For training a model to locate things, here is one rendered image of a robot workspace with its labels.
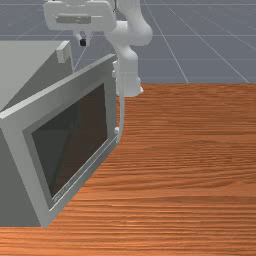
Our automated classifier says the grey microwave oven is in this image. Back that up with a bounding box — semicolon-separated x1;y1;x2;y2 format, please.
0;40;126;229

